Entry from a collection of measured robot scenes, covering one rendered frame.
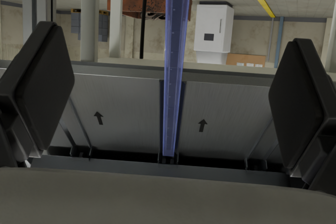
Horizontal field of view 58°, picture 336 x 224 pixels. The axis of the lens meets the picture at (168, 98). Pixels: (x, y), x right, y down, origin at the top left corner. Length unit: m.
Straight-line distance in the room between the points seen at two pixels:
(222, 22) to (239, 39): 2.85
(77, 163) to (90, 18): 0.35
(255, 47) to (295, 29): 1.17
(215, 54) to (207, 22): 0.71
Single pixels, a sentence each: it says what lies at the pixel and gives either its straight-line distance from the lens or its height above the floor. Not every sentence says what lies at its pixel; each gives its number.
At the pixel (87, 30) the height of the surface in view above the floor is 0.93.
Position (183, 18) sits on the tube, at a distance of 0.19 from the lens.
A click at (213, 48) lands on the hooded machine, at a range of 6.75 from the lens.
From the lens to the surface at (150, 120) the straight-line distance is 0.32.
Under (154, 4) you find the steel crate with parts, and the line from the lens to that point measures 3.23.
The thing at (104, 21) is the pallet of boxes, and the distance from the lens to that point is 11.02.
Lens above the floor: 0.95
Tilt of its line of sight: 10 degrees up
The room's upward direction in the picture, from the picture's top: 176 degrees counter-clockwise
